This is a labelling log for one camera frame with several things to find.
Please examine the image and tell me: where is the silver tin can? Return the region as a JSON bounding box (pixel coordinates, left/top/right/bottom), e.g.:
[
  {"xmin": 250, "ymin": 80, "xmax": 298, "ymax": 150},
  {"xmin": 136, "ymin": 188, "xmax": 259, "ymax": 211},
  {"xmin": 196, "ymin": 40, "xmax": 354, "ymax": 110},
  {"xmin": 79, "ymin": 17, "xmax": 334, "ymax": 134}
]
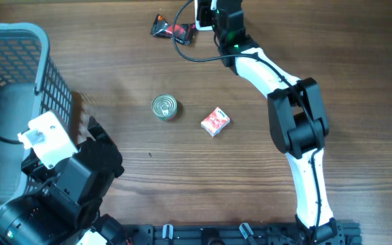
[{"xmin": 152, "ymin": 94, "xmax": 178, "ymax": 120}]

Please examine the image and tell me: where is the black right camera cable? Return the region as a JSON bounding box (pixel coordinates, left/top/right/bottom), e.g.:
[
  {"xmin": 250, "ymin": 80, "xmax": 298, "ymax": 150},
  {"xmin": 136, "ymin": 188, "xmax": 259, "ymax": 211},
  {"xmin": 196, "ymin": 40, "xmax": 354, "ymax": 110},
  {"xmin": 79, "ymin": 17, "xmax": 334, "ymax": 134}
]
[{"xmin": 171, "ymin": 0, "xmax": 323, "ymax": 245}]

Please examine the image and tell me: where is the red snack packet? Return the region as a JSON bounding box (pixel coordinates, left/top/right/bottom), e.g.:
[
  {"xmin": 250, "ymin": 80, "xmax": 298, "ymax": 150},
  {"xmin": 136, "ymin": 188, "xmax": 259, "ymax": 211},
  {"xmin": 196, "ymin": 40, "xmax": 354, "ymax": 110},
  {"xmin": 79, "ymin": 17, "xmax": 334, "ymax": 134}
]
[{"xmin": 201, "ymin": 107, "xmax": 230, "ymax": 137}]

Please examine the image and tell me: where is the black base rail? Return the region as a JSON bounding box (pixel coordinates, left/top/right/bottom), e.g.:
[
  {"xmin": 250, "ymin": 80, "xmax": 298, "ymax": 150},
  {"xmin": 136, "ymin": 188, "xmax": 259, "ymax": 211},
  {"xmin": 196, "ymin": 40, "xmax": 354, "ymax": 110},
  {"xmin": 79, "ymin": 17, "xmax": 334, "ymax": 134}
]
[{"xmin": 120, "ymin": 223, "xmax": 363, "ymax": 245}]

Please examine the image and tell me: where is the white barcode scanner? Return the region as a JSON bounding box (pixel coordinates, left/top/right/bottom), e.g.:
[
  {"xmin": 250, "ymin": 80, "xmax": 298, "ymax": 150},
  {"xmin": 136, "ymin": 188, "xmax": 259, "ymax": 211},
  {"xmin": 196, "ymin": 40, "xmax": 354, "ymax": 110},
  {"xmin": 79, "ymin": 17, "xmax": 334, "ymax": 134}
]
[{"xmin": 194, "ymin": 0, "xmax": 213, "ymax": 31}]

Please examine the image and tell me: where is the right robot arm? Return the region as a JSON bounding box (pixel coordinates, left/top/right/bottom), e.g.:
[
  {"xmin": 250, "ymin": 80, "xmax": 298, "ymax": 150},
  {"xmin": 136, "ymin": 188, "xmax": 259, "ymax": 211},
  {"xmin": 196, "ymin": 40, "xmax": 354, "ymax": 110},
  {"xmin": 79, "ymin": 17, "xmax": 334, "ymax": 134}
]
[{"xmin": 195, "ymin": 0, "xmax": 346, "ymax": 244}]

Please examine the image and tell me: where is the black hex wrench packet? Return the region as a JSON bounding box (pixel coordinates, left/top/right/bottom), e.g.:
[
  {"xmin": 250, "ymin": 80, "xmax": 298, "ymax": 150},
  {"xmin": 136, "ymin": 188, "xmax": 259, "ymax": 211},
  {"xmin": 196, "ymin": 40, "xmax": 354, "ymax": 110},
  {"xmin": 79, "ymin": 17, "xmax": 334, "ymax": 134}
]
[{"xmin": 150, "ymin": 14, "xmax": 197, "ymax": 45}]

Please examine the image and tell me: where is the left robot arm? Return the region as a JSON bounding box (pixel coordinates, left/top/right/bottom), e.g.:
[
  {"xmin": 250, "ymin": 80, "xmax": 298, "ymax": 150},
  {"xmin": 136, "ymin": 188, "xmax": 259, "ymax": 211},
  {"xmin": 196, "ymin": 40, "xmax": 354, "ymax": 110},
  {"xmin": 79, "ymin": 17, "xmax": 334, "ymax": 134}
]
[{"xmin": 0, "ymin": 111, "xmax": 125, "ymax": 244}]

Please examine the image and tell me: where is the grey plastic basket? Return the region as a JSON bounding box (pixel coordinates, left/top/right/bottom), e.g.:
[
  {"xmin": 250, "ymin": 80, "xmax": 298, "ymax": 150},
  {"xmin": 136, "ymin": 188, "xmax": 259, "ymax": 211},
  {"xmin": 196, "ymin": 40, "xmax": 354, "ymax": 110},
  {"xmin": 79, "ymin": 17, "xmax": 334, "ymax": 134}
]
[{"xmin": 0, "ymin": 22, "xmax": 73, "ymax": 209}]

